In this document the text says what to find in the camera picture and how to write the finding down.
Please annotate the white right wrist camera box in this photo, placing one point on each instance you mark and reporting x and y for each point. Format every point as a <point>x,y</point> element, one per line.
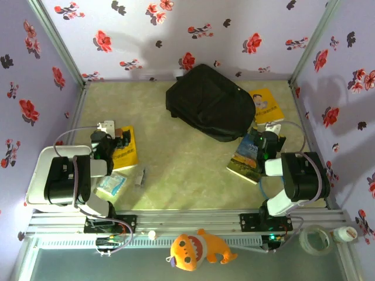
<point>272,128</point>

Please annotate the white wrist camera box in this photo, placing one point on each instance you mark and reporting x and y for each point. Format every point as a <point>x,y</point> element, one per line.
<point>272,128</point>
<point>106,126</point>

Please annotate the small white cap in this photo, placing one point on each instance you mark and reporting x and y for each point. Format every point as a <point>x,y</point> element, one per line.
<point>151,234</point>

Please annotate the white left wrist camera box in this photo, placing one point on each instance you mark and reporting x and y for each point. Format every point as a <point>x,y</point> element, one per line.
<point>106,126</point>

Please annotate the landscape cover book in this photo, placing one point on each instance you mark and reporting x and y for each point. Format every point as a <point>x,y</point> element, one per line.
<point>244,159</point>

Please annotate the small white bottle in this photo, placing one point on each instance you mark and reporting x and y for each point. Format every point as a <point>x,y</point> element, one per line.
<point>345,234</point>

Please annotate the yellow cartoon cover book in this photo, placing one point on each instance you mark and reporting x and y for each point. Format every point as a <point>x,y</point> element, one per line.
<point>268,105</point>
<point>127,156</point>

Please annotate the black backpack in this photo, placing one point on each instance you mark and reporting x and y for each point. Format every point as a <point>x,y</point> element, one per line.
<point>209,102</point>

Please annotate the aluminium side rail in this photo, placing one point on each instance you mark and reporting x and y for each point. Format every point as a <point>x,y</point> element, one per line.
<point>303,117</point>
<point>76,114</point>

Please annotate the small grey metal object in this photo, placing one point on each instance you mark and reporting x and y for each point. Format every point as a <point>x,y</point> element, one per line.
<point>140,177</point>

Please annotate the white plastic tray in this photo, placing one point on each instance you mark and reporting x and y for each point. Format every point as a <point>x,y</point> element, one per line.
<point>39,175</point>

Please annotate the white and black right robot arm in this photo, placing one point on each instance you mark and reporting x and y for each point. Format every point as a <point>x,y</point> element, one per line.
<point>304,175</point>

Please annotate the blue and white tissue packet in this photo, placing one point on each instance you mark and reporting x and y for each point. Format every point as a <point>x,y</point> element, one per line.
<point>112,183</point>

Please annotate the aluminium corner post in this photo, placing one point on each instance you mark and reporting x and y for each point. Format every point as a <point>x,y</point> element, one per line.
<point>58,41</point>
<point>313,41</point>

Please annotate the small circuit board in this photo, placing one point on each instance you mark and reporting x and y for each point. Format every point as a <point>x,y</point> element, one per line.
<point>109,241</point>
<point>274,238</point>

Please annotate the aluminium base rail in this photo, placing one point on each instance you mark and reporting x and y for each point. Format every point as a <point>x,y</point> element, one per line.
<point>187,219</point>

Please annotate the clear tape roll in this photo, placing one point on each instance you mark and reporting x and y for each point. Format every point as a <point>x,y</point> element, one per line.
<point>306,248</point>

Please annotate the orange shark plush toy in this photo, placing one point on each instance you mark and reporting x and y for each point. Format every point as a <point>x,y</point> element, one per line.
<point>192,248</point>

